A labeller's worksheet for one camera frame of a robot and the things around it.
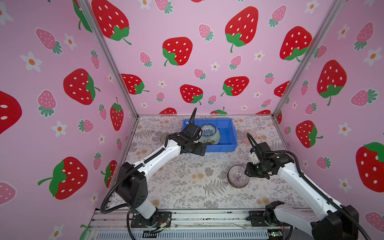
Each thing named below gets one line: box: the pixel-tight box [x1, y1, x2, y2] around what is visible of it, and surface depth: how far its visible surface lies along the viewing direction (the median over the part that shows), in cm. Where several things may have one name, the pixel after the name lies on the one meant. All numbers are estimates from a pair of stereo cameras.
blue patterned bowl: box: [200, 123, 217, 137], surface depth 106 cm
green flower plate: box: [198, 126, 221, 145], surface depth 103 cm
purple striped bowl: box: [227, 165, 250, 189], surface depth 83 cm
